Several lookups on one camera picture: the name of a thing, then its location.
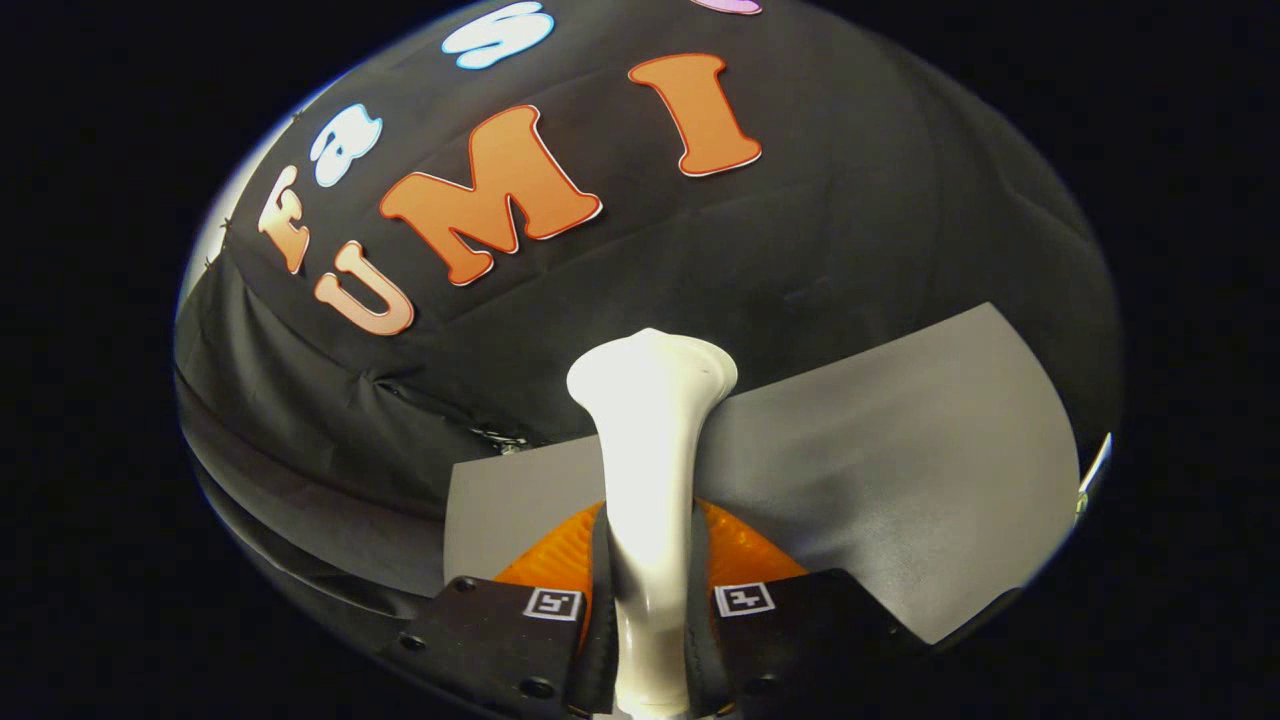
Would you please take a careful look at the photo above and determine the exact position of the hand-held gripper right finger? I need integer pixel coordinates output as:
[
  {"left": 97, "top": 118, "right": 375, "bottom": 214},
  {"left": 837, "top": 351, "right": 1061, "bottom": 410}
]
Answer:
[{"left": 685, "top": 500, "right": 933, "bottom": 717}]

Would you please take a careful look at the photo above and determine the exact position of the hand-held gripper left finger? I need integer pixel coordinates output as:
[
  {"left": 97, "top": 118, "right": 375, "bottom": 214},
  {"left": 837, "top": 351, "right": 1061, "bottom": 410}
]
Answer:
[{"left": 385, "top": 500, "right": 617, "bottom": 717}]

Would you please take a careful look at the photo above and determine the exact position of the white garment steamer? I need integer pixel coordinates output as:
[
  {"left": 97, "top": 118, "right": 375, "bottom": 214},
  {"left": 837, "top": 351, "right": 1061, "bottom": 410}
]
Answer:
[{"left": 566, "top": 328, "right": 739, "bottom": 719}]

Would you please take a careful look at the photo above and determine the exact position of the grey cabinet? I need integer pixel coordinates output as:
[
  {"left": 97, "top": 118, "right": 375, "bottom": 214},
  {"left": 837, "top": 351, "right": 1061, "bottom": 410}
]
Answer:
[{"left": 443, "top": 302, "right": 1083, "bottom": 646}]

